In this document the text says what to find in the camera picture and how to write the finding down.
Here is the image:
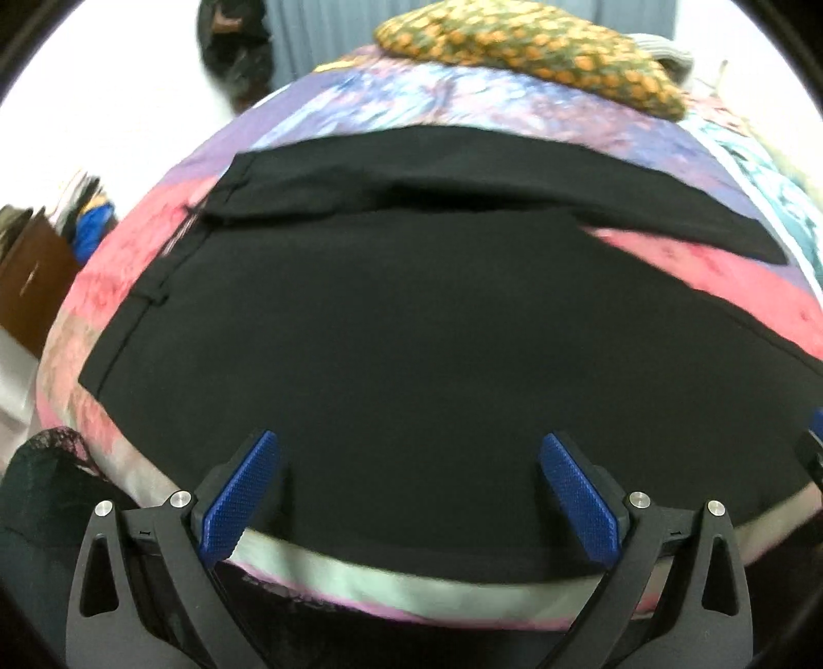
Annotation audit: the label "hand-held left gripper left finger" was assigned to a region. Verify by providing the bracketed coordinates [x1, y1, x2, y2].
[64, 430, 284, 669]

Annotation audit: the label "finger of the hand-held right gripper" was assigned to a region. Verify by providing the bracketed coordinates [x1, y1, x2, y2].
[794, 407, 823, 496]

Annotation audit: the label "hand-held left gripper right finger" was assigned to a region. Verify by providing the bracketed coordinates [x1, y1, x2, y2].
[539, 432, 755, 669]

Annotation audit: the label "black pants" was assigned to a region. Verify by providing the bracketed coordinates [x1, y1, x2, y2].
[78, 125, 823, 589]

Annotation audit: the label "dark lace garment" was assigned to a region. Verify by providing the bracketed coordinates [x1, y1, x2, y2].
[0, 428, 149, 669]

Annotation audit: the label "colourful floral satin blanket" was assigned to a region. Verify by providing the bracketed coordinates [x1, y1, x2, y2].
[35, 45, 823, 635]

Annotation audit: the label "teal floral quilt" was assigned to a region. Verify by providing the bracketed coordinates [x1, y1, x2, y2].
[697, 96, 823, 284]

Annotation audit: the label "brown wooden dresser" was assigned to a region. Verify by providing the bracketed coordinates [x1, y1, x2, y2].
[0, 206, 81, 358]

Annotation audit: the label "blue cloth bundle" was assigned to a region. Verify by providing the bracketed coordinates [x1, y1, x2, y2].
[74, 199, 120, 263]

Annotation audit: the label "pile of folded clothes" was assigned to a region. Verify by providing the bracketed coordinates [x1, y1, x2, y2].
[51, 170, 110, 239]

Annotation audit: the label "dark green cloth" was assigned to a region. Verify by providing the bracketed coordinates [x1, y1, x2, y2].
[0, 204, 34, 245]

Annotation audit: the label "dark hanging clothes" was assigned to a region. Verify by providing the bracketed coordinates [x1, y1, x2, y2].
[196, 0, 274, 113]

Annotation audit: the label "green pillow with orange dots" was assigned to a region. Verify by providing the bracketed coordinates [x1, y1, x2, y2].
[374, 0, 688, 122]

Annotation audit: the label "grey-blue curtain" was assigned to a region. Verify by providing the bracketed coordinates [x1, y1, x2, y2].
[263, 0, 676, 87]

